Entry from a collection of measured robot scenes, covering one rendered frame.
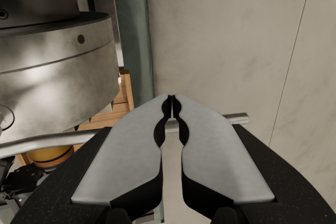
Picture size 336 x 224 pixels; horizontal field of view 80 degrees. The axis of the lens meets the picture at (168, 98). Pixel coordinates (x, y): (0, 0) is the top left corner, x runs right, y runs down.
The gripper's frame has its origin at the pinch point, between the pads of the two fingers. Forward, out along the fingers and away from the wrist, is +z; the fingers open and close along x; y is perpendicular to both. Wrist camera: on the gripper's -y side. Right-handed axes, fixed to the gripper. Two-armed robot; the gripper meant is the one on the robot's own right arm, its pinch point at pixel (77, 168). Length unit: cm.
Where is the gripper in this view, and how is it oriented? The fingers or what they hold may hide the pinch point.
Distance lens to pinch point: 52.8
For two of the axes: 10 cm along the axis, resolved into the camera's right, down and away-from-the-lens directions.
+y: 0.4, 8.8, 4.6
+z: 9.7, -1.4, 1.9
